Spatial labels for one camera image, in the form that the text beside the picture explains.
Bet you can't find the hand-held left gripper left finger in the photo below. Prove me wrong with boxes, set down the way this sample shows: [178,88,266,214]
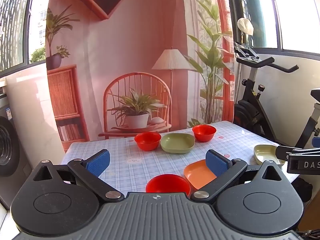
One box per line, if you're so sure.
[32,149,125,205]

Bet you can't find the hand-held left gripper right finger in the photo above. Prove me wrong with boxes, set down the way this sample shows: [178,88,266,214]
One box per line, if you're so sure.
[191,149,285,205]

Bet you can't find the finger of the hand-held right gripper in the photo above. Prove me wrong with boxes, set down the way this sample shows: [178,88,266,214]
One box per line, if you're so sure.
[275,145,295,161]

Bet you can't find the cream plate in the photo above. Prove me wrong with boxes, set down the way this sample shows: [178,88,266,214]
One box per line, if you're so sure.
[253,144,286,167]

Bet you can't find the red bowl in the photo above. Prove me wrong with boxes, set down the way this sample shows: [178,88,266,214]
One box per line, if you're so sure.
[146,174,191,195]
[134,131,162,152]
[192,125,217,142]

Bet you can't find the orange plate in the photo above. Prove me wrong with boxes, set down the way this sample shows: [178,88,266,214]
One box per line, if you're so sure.
[184,159,218,190]

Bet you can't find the green plate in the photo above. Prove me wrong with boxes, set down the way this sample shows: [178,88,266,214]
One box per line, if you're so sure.
[160,133,195,154]

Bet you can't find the black exercise bike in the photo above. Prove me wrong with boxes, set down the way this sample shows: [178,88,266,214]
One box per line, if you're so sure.
[232,41,320,203]

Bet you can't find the blue plaid tablecloth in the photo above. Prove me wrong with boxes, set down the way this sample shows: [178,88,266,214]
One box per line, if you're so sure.
[61,120,300,196]

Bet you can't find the grey washing machine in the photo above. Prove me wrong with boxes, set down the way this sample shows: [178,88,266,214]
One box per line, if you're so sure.
[0,90,33,211]

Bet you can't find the printed room backdrop cloth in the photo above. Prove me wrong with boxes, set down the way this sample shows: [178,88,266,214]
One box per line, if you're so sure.
[46,0,235,153]

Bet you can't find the white cloth cover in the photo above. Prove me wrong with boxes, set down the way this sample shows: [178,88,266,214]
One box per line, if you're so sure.
[237,17,254,36]

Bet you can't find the black-framed window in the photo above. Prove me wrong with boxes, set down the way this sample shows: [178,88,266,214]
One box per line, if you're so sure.
[0,0,52,73]
[229,0,320,57]

